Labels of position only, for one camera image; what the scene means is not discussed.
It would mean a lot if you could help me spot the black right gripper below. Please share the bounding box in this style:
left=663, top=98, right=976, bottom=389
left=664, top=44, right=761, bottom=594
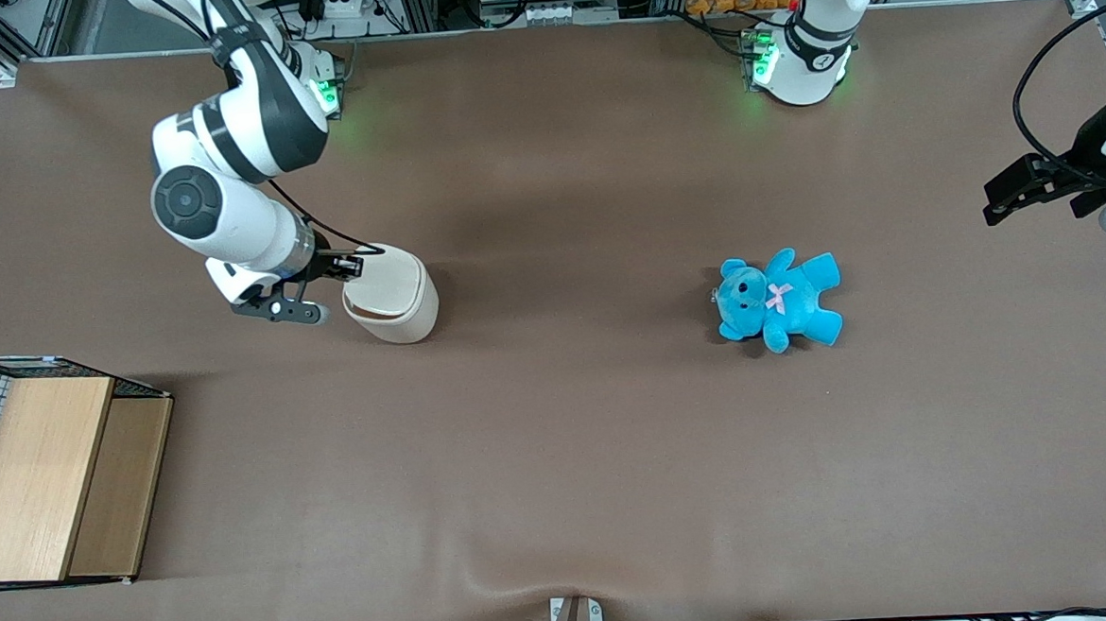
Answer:
left=303, top=245, right=366, bottom=286

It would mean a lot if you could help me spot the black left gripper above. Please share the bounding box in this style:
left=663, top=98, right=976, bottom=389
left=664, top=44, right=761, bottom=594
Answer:
left=980, top=149, right=1106, bottom=228

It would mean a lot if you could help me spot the beige lidded trash can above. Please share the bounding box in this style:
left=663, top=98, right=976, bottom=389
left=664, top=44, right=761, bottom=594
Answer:
left=339, top=240, right=442, bottom=348

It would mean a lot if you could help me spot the blue teddy bear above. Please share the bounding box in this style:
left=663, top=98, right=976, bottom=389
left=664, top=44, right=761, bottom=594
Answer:
left=709, top=246, right=846, bottom=358

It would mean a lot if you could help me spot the brown table cloth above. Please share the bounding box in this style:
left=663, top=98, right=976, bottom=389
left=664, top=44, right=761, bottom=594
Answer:
left=0, top=0, right=1106, bottom=621

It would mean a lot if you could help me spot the dark wooden shelf board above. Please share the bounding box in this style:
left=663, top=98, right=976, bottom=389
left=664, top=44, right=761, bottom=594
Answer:
left=59, top=395, right=182, bottom=580

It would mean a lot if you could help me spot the white connector block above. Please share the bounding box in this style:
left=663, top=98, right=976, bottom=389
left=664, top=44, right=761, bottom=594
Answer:
left=516, top=0, right=620, bottom=27

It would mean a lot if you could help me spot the light wooden shelf board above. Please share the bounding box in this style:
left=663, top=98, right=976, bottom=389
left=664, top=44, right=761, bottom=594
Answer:
left=0, top=374, right=125, bottom=585

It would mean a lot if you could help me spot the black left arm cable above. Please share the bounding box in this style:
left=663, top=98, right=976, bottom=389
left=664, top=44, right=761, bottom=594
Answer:
left=1008, top=0, right=1106, bottom=195

